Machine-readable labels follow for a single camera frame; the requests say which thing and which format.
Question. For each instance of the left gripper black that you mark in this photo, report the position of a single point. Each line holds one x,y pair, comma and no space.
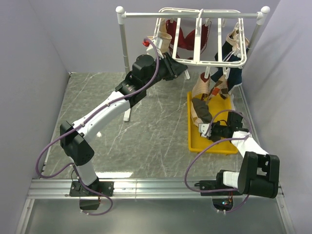
174,68

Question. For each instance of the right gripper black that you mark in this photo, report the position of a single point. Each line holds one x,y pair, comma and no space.
212,136

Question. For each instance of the white clip drying hanger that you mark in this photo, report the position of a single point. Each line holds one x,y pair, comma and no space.
184,34

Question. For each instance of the brown beige underwear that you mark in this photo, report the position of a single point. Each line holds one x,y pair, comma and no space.
200,112

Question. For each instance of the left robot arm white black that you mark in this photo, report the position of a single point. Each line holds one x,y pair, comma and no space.
146,71

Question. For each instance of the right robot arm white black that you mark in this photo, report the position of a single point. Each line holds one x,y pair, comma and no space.
259,172

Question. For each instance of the patterned beige red underwear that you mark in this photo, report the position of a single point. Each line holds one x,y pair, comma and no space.
203,91

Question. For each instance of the beige underwear on hanger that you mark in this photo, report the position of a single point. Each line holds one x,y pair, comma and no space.
162,32

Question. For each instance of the black beige-waistband underwear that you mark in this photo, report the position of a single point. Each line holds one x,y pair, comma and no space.
231,47

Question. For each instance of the navy blue underwear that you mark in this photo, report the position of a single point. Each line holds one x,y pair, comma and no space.
235,75

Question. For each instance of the metal clothes rack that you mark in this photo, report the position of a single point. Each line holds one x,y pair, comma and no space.
169,98

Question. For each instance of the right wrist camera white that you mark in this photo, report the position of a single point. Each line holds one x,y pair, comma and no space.
204,130

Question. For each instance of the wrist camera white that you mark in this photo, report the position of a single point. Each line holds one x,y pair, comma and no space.
204,130
155,45

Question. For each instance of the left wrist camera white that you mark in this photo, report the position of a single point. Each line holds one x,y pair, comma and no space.
155,45

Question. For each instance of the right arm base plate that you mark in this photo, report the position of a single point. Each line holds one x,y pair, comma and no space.
213,185

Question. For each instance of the aluminium mounting rail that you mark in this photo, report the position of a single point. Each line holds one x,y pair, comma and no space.
165,188

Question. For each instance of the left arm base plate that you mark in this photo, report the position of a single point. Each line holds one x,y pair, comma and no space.
77,190

